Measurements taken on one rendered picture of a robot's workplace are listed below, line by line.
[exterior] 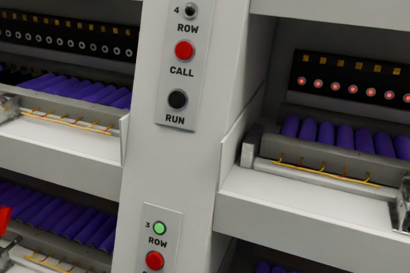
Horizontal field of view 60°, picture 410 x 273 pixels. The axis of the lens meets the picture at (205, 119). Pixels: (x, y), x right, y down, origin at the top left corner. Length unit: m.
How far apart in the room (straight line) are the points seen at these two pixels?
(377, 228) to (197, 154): 0.16
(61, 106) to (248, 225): 0.25
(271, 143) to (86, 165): 0.19
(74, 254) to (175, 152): 0.24
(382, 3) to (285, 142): 0.15
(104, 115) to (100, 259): 0.19
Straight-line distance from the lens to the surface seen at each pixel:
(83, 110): 0.43
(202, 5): 0.31
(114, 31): 0.54
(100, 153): 0.38
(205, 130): 0.31
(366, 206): 0.35
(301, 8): 0.31
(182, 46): 0.31
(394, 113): 0.48
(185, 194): 0.33
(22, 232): 0.57
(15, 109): 0.48
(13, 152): 0.44
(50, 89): 0.51
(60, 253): 0.54
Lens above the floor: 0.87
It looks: 10 degrees down
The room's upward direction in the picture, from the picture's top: 9 degrees clockwise
